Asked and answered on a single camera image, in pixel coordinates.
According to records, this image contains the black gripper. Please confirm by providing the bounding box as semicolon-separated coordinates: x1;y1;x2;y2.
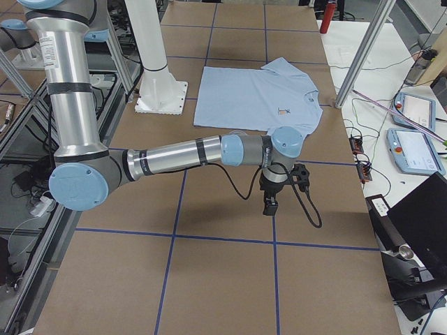
259;174;284;216

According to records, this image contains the light blue t-shirt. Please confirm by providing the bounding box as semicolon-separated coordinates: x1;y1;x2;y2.
193;57;323;136

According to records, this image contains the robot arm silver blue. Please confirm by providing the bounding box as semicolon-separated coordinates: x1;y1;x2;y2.
22;1;308;216

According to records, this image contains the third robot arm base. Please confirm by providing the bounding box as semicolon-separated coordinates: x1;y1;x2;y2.
1;19;44;70

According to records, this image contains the orange circuit board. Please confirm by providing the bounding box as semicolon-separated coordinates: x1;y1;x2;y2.
349;136;364;154

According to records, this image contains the black laptop monitor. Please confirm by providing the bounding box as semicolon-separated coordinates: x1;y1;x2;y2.
388;172;446;278

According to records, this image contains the near blue teach pendant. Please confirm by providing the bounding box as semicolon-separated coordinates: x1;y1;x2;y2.
386;128;446;176

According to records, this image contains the blue teach pendant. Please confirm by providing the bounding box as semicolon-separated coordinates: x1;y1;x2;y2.
391;91;436;131
386;128;446;176

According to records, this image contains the white central pillar with base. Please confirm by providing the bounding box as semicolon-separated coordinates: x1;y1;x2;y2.
125;0;188;115

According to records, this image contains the far blue teach pendant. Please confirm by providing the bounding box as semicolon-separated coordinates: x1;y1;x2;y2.
391;91;436;131

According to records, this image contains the red cylindrical bottle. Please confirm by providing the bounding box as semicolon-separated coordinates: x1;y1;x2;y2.
320;1;337;34

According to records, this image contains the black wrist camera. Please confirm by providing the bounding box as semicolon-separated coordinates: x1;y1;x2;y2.
291;163;310;193

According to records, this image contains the aluminium frame post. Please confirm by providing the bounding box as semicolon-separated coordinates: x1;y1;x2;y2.
335;0;396;108

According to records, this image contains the aluminium frame rack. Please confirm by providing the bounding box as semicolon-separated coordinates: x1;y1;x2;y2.
1;33;126;334

